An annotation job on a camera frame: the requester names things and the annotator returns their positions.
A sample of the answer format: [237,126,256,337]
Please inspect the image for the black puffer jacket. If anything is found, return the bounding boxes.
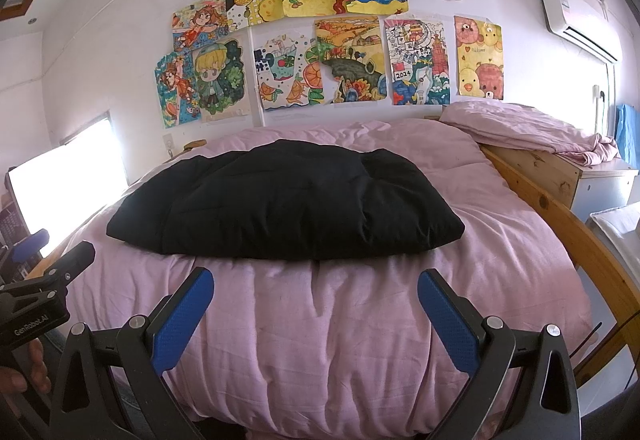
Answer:
[106,140,465,261]

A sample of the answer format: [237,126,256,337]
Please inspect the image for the person's left hand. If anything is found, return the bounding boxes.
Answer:
[0,337,52,396]

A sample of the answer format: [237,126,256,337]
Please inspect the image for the white storage box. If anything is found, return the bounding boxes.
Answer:
[587,203,640,285]

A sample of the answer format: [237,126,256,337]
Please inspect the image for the pink duvet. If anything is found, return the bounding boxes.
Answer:
[54,119,595,440]

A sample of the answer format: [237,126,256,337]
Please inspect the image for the wooden white cabinet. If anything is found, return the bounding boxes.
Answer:
[485,146,638,222]

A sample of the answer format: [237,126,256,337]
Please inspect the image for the orange girl blue drawing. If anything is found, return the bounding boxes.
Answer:
[154,52,201,129]

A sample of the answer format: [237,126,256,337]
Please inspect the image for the blond boy drawing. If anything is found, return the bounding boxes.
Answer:
[192,38,250,122]

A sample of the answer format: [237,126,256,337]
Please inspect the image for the crumpled pink sheet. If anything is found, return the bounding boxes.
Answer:
[439,100,620,166]

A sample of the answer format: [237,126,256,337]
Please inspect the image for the red haired girl drawing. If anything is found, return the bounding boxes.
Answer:
[171,0,229,52]

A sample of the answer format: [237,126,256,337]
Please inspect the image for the blue towel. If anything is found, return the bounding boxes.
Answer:
[615,104,640,169]

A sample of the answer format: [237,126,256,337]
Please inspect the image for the oranges and cup drawing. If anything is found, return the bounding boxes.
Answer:
[254,32,326,111]

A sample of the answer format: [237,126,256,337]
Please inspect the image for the pig and chick drawing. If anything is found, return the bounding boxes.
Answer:
[454,16,504,100]

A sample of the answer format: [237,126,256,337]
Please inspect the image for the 2024 collage drawing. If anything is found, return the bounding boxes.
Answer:
[384,17,451,106]

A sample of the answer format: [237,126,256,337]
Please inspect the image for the landscape hills drawing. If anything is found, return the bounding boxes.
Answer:
[314,16,387,103]

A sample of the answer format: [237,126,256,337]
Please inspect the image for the white air conditioner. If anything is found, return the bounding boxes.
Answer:
[541,0,622,64]

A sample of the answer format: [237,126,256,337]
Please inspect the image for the wooden bed frame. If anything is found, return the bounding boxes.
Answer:
[24,139,640,386]

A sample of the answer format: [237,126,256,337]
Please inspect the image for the white wall socket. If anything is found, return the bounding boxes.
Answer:
[163,133,176,160]

